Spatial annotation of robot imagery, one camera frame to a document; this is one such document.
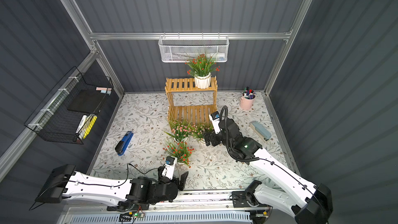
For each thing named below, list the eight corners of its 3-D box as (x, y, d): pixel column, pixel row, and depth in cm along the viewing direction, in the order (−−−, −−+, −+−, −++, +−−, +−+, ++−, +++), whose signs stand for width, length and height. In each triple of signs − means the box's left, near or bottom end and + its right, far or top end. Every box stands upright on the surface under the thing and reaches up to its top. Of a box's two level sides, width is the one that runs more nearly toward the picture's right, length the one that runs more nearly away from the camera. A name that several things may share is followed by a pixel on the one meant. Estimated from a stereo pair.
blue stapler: (115, 154, 91) (112, 150, 88) (128, 133, 100) (125, 129, 97) (122, 155, 91) (118, 152, 87) (134, 134, 100) (131, 131, 96)
